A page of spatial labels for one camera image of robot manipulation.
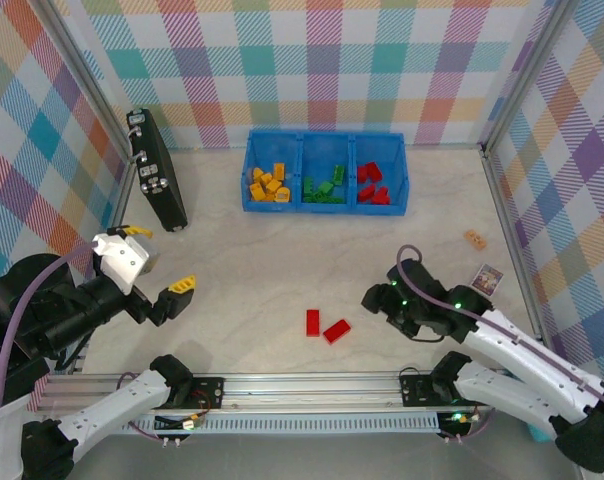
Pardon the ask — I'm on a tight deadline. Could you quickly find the black case with latches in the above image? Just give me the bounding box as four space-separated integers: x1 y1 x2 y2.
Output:
126 107 189 234

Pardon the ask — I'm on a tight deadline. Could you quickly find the small colourful card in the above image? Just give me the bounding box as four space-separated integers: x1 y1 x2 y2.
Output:
471 266 502 295

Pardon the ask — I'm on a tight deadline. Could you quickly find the blue three-compartment bin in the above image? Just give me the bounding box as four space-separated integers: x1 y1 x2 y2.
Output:
241 128 409 217

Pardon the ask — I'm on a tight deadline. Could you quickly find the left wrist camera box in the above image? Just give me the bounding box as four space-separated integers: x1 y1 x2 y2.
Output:
91 232 159 296

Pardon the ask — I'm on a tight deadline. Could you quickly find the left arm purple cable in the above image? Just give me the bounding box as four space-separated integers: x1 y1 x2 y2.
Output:
0 242 198 444

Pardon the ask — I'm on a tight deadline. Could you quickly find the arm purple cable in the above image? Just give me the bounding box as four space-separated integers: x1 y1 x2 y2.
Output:
0 242 198 444
396 243 604 444

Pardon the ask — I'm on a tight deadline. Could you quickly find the right black mount plate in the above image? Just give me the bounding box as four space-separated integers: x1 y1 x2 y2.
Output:
399 372 493 407

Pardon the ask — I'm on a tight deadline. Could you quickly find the black mount plate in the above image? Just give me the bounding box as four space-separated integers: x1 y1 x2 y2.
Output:
399 372 493 407
169 375 227 411

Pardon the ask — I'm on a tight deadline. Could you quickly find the left black mount plate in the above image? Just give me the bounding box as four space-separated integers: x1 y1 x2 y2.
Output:
169 375 227 411

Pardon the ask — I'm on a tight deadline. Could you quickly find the small wire connector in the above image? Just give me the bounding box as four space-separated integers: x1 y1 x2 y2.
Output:
441 410 483 426
154 412 206 432

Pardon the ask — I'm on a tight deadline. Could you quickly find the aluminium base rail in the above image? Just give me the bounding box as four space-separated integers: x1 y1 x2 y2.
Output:
35 370 508 415

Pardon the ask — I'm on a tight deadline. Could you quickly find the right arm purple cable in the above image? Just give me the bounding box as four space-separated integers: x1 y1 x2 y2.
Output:
396 243 604 444

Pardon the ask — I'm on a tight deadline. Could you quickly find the right aluminium side rail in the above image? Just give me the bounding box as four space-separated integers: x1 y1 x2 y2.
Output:
481 143 548 351

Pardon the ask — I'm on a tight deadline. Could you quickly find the slotted grey cable duct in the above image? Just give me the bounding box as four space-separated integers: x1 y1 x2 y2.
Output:
126 413 441 435

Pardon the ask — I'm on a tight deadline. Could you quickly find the left aluminium frame post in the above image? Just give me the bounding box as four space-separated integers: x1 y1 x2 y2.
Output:
31 0 136 166

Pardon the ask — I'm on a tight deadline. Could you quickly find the aluminium frame post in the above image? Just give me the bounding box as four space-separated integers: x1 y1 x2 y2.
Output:
481 0 583 151
31 0 136 166

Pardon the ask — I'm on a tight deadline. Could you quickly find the right aluminium frame post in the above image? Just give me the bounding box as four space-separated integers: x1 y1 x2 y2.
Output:
481 0 583 151

